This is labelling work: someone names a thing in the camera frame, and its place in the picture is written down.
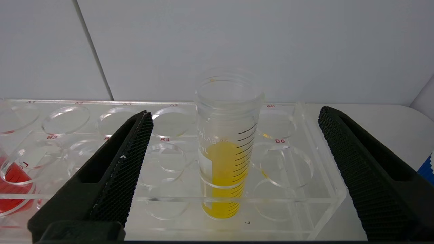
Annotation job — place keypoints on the test tube with red pigment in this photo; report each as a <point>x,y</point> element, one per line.
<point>13,183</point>

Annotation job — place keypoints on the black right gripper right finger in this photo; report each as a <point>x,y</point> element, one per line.
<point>379,183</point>

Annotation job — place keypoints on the white paper cup blue sleeve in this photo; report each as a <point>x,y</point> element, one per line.
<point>428,171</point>

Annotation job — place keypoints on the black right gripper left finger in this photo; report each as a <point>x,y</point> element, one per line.
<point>101,189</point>

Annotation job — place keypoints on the clear acrylic test tube rack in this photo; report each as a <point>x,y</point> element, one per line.
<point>288,169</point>

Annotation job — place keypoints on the test tube with yellow pigment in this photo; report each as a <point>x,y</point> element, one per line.
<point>225,169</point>

